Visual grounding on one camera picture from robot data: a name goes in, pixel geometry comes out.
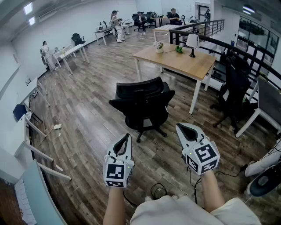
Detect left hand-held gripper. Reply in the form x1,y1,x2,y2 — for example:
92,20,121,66
103,133,135,189

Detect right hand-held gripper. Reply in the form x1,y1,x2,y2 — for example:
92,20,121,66
175,122,221,176

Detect black mesh office chair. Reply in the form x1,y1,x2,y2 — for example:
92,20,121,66
108,76,176,143

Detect person's right forearm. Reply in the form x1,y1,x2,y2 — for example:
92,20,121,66
201,171,227,214

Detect person's left forearm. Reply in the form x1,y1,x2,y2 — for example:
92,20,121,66
102,186,125,225

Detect wooden desk white legs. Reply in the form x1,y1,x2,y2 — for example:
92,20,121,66
133,41,217,115

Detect person's white shirt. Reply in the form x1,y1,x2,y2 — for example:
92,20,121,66
130,195,262,225

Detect white device dark round face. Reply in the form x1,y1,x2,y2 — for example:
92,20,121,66
247,164,281,197

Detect grey top white desk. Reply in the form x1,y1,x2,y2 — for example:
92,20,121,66
236,76,281,138

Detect green artificial flower sprig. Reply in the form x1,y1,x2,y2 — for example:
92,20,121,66
165,45,184,54

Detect white flower pot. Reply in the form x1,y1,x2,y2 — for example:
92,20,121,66
153,40,165,54

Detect white shade table lamp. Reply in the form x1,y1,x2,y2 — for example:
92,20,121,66
185,33,200,58

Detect pale blue top desk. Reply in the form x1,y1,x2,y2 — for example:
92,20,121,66
21,159,72,225

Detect black metal railing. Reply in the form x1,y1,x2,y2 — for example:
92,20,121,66
168,19,281,104

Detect white grid sheet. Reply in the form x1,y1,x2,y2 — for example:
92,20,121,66
14,179,37,225

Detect striped top white table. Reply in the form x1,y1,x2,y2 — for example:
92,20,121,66
153,23,199,42

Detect grey standing fan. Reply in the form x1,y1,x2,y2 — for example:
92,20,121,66
40,47,47,66

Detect coiled black cable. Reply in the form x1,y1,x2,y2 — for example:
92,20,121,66
150,183,169,200

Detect black framed glass wall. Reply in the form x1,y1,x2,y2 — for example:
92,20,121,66
236,15,280,74

